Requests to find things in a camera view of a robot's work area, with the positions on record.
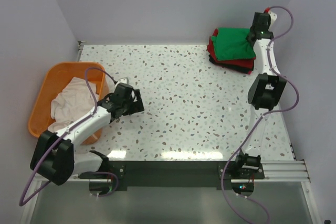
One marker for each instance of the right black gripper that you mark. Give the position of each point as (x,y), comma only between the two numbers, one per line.
(247,36)

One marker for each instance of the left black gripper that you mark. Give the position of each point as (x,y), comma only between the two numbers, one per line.
(136,106)

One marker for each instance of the green t shirt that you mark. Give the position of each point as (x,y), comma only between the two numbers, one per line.
(231,44)

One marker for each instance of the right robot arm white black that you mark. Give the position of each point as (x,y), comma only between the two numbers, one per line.
(263,95)

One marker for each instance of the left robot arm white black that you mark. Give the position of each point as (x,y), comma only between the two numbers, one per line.
(54,157)

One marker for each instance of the folded red t shirt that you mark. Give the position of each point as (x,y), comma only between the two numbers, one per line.
(248,63)

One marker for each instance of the folded black t shirt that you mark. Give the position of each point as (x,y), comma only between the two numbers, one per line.
(231,67)

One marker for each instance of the white t shirt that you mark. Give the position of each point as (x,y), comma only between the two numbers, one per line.
(73,102)

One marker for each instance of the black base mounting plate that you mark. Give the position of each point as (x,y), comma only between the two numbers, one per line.
(179,173)

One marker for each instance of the orange plastic basket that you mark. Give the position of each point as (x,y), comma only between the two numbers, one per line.
(54,82)

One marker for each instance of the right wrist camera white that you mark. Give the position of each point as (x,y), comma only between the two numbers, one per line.
(273,16)

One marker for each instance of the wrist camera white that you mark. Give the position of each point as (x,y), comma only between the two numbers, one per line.
(124,80)
(273,16)

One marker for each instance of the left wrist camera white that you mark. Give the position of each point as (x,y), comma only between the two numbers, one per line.
(124,80)

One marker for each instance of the aluminium rail frame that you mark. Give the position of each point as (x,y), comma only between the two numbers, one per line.
(283,196)

